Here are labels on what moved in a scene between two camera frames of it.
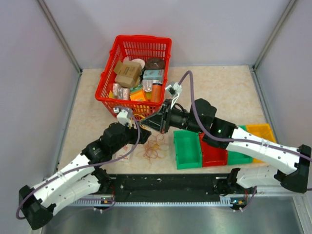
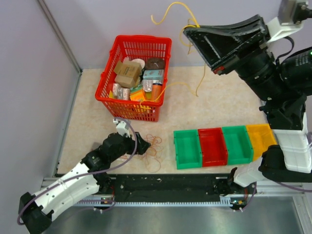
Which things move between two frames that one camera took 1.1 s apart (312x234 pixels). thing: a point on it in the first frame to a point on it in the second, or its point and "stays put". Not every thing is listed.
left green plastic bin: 187,148 stays put
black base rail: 167,187 stays put
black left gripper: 144,134 to 142,145
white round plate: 140,61 stays put
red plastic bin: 211,155 stays put
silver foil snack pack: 147,84 stays put
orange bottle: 156,92 stays put
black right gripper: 155,121 to 214,48
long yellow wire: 141,126 to 195,91
